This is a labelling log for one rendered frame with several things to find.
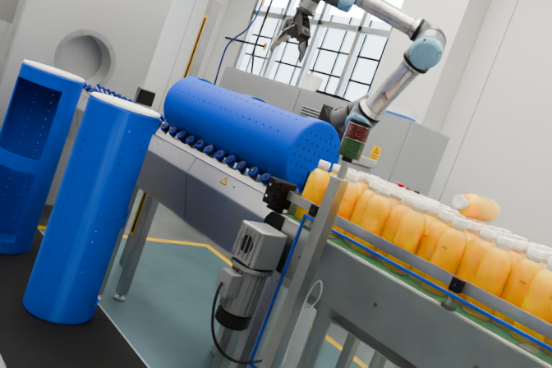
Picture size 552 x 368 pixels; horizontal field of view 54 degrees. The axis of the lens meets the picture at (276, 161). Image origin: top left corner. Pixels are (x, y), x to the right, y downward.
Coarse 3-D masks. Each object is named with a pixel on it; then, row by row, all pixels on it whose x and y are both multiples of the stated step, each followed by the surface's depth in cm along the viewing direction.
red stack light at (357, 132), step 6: (348, 126) 143; (354, 126) 142; (360, 126) 141; (348, 132) 142; (354, 132) 142; (360, 132) 141; (366, 132) 142; (354, 138) 141; (360, 138) 142; (366, 138) 143
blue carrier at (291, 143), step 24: (168, 96) 251; (192, 96) 239; (216, 96) 231; (240, 96) 226; (168, 120) 253; (192, 120) 235; (216, 120) 223; (240, 120) 213; (264, 120) 205; (288, 120) 200; (312, 120) 198; (216, 144) 226; (240, 144) 211; (264, 144) 200; (288, 144) 192; (312, 144) 198; (336, 144) 207; (264, 168) 204; (288, 168) 194; (312, 168) 202
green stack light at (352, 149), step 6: (348, 138) 142; (342, 144) 143; (348, 144) 142; (354, 144) 142; (360, 144) 142; (342, 150) 143; (348, 150) 142; (354, 150) 142; (360, 150) 142; (348, 156) 142; (354, 156) 142; (360, 156) 144
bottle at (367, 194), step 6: (366, 192) 168; (372, 192) 167; (360, 198) 168; (366, 198) 167; (360, 204) 168; (354, 210) 169; (360, 210) 167; (354, 216) 168; (360, 216) 167; (354, 222) 168; (348, 234) 168
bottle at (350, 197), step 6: (348, 180) 170; (354, 180) 170; (348, 186) 169; (354, 186) 169; (348, 192) 168; (354, 192) 169; (348, 198) 168; (354, 198) 169; (342, 204) 169; (348, 204) 169; (354, 204) 170; (342, 210) 169; (348, 210) 169; (342, 216) 169; (348, 216) 170; (336, 228) 169
